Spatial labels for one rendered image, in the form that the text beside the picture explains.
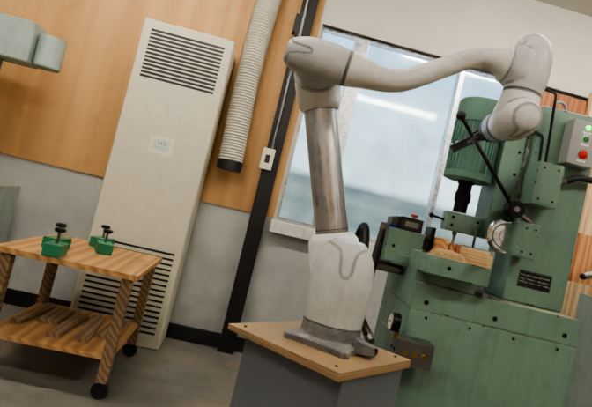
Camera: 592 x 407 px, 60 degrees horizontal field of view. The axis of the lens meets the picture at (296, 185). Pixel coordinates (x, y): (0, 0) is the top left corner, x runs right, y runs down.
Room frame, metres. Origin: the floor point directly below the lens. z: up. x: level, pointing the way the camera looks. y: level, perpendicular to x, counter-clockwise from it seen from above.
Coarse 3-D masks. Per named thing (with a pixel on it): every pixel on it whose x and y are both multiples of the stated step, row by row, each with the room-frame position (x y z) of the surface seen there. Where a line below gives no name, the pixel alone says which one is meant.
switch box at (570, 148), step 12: (576, 120) 1.76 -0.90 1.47; (564, 132) 1.82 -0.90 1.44; (576, 132) 1.76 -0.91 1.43; (564, 144) 1.80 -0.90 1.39; (576, 144) 1.76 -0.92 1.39; (588, 144) 1.76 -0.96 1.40; (564, 156) 1.78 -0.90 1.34; (576, 156) 1.76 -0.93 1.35; (588, 156) 1.76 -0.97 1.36; (588, 168) 1.78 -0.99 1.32
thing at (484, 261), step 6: (462, 252) 1.77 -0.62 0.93; (468, 252) 1.72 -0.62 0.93; (474, 252) 1.67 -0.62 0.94; (468, 258) 1.71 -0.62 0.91; (474, 258) 1.66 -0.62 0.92; (480, 258) 1.61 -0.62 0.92; (486, 258) 1.56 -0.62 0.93; (474, 264) 1.65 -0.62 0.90; (480, 264) 1.60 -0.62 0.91; (486, 264) 1.56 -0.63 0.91
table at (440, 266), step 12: (384, 252) 1.85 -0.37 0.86; (420, 252) 1.73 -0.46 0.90; (408, 264) 1.86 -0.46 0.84; (420, 264) 1.69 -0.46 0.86; (432, 264) 1.63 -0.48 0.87; (444, 264) 1.64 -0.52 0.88; (456, 264) 1.64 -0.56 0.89; (468, 264) 1.64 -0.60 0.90; (444, 276) 1.64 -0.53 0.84; (456, 276) 1.64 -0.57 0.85; (468, 276) 1.64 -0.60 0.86; (480, 276) 1.64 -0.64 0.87
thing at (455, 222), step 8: (448, 216) 1.89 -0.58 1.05; (456, 216) 1.89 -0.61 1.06; (464, 216) 1.89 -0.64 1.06; (472, 216) 1.90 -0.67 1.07; (440, 224) 1.96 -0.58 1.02; (448, 224) 1.89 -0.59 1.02; (456, 224) 1.89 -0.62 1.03; (464, 224) 1.89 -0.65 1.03; (472, 224) 1.89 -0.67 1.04; (480, 224) 1.90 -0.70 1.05; (456, 232) 1.92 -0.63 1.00; (464, 232) 1.89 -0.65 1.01; (472, 232) 1.89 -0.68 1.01; (480, 232) 1.90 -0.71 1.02
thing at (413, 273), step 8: (400, 264) 1.97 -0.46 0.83; (408, 272) 1.83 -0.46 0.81; (416, 272) 1.73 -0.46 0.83; (424, 272) 1.73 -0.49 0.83; (416, 280) 1.73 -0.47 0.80; (424, 280) 1.73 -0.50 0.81; (432, 280) 1.73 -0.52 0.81; (440, 280) 1.73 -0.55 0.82; (448, 280) 1.73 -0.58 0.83; (456, 280) 1.73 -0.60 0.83; (448, 288) 1.73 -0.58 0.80; (456, 288) 1.73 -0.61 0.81; (464, 288) 1.73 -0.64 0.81; (472, 288) 1.73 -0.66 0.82
